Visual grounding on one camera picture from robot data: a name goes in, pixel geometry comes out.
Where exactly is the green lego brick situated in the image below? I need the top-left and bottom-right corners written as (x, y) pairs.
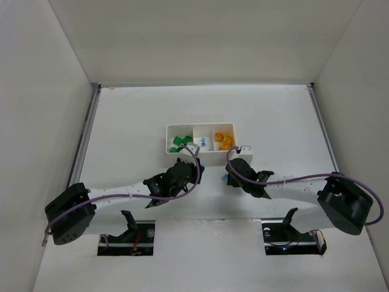
top-left (173, 136), bottom-right (182, 146)

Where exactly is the long yellow lego brick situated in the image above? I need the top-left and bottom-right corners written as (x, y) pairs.
top-left (214, 133), bottom-right (225, 142)

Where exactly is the yellow lego piece with flower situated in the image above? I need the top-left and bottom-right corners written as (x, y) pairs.
top-left (219, 135), bottom-right (233, 151)

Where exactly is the green and yellow lego stack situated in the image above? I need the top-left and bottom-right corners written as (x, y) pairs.
top-left (170, 147), bottom-right (181, 153)

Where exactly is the green yellow lego block pair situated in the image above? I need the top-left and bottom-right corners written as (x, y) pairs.
top-left (182, 136), bottom-right (193, 145)

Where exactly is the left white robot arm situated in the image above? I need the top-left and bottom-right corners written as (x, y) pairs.
top-left (44, 159), bottom-right (204, 245)

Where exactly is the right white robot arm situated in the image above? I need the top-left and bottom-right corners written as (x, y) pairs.
top-left (225, 158), bottom-right (373, 235)

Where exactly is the white three-compartment tray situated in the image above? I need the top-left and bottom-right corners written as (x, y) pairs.
top-left (165, 123), bottom-right (235, 166)

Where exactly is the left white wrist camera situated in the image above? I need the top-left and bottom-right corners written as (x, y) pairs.
top-left (180, 144), bottom-right (200, 158)

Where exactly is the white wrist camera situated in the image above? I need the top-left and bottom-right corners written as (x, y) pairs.
top-left (180, 144), bottom-right (200, 158)
top-left (236, 145), bottom-right (253, 165)

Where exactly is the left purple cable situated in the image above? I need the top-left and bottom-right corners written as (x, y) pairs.
top-left (44, 144), bottom-right (201, 235)

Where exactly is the purple cable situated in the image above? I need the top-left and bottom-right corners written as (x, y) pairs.
top-left (225, 147), bottom-right (384, 226)
top-left (44, 144), bottom-right (201, 235)

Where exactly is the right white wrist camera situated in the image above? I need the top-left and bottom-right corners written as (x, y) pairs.
top-left (236, 145), bottom-right (253, 165)

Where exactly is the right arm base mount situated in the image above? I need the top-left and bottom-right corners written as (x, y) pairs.
top-left (261, 208), bottom-right (327, 256)

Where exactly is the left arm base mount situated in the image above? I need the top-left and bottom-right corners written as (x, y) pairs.
top-left (97, 210), bottom-right (156, 257)

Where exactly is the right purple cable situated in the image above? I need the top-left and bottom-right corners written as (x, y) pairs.
top-left (225, 147), bottom-right (384, 226)

